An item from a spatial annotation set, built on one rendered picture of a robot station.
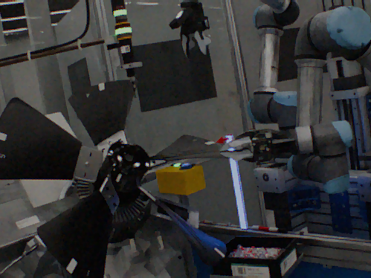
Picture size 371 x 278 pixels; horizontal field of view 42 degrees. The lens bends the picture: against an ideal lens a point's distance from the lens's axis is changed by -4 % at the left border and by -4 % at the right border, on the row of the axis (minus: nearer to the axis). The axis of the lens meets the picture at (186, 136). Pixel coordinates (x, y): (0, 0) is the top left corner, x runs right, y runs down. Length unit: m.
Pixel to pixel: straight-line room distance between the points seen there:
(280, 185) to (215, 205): 0.76
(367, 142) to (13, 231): 1.29
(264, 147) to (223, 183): 1.33
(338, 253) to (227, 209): 1.27
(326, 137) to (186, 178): 0.64
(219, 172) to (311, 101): 1.25
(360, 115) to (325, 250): 0.61
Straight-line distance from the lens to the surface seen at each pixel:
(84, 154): 1.32
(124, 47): 1.37
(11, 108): 1.33
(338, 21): 1.35
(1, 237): 1.27
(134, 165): 1.29
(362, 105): 1.91
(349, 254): 1.49
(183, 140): 1.57
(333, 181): 1.37
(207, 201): 2.57
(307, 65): 1.46
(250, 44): 5.20
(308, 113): 1.45
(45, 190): 1.52
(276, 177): 1.91
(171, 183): 1.85
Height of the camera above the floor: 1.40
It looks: 7 degrees down
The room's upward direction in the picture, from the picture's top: 10 degrees counter-clockwise
